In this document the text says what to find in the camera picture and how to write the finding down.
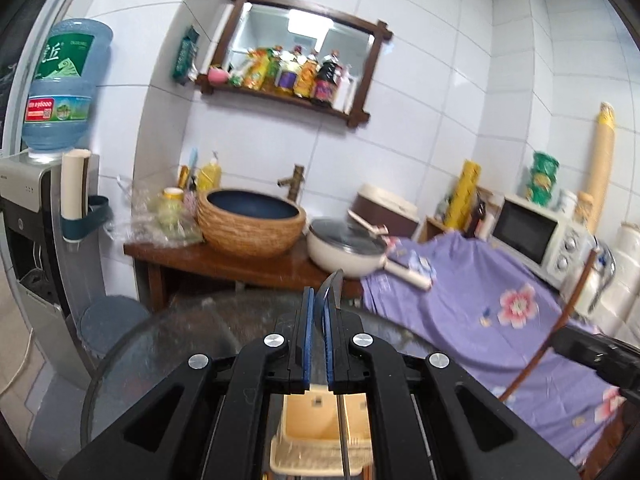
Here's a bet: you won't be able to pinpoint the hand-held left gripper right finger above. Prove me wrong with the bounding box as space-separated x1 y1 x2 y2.
322 304 587 480

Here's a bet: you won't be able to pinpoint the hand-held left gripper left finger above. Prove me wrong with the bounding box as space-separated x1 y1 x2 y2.
57 286 316 480

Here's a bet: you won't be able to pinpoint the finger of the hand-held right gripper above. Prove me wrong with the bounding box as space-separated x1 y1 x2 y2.
549 326 603 370

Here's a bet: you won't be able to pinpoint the brown wooden chopstick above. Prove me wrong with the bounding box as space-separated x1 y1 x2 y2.
499 249 600 403

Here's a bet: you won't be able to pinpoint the black chopstick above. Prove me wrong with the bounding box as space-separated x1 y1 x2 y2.
318 269 351 478

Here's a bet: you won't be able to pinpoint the cream plastic utensil holder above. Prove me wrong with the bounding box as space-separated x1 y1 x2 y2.
269 392 375 478

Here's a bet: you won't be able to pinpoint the white paper rolls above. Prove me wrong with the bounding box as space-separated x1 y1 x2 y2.
580 222 640 347

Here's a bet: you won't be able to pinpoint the cream pan with glass lid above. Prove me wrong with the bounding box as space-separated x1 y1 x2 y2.
306 217 390 280

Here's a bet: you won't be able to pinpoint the purple floral cloth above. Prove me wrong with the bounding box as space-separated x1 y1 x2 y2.
360 232 640 468

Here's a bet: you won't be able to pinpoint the round glass table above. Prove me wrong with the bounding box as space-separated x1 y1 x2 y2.
80 292 501 480

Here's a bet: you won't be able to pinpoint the white microwave oven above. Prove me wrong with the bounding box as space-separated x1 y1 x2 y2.
492 195 594 287

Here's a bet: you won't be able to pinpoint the woven pattern wash basin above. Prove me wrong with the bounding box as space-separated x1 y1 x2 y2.
196 188 307 259

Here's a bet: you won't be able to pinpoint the white rice spoon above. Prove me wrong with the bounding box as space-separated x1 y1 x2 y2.
347 210 390 237

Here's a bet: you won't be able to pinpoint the wooden counter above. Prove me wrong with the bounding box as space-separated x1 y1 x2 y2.
123 237 366 312

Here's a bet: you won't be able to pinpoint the white jar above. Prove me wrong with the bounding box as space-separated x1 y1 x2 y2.
557 189 579 219

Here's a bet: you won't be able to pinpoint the brown and cream rice cooker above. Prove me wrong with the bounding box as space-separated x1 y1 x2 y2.
349 184 420 239

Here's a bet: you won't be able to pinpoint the bamboo style faucet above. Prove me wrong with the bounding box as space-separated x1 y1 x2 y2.
277 164 306 204

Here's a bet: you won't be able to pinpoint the wooden box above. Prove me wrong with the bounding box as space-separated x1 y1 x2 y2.
417 187 503 244

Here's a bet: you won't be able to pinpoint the brown glass bottle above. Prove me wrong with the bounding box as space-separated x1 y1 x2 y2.
472 195 489 239

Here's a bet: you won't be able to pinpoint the stack of green noodle cups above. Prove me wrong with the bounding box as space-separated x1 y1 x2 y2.
525 151 560 206

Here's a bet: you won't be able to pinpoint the tall yellow box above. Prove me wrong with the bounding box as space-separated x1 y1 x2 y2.
445 160 482 231

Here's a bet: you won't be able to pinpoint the tall cardboard roll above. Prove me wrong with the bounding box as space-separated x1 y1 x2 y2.
582 102 619 233

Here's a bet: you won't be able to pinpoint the yellow soap bottle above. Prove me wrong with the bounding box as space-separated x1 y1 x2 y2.
198 152 222 192

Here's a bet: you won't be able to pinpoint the yellow cup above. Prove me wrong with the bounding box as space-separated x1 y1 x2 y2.
160 187 185 226

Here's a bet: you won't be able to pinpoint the grey round stool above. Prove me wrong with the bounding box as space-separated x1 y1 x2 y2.
80 295 152 361

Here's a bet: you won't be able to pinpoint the clear plastic bags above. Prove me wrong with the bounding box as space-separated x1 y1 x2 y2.
112 175 203 249

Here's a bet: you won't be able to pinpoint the teal cup holder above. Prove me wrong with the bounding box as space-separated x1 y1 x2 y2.
61 195 110 242

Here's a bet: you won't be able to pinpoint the white bottle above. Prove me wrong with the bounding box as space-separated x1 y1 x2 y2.
332 67 359 112

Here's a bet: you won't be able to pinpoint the dark sauce bottle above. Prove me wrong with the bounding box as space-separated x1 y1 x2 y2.
312 51 342 107

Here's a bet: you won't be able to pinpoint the yellow label bottle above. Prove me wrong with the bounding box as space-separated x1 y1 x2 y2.
295 52 320 99

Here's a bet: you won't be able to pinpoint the purple label bottle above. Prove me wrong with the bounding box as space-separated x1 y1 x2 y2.
276 50 301 97

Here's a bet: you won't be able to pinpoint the yellow green oil bottle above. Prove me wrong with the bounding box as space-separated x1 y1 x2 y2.
265 46 284 93

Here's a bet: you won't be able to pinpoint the yellow oil packet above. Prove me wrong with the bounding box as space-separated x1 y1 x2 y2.
243 47 272 92

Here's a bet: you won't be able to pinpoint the white paper cup tube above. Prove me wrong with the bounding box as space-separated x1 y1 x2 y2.
60 149 92 221

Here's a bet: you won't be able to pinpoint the grey water dispenser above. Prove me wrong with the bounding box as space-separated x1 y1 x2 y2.
0 152 108 391

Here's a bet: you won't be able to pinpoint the green packet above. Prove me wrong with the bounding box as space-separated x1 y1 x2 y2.
172 26 200 86

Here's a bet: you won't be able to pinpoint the wooden framed mirror shelf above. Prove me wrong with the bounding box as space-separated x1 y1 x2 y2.
196 0 393 132

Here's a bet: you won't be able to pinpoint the blue water bottle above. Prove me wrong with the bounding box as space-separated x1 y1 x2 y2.
21 18 114 163

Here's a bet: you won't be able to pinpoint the white cable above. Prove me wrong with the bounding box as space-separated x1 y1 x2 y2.
0 355 32 397

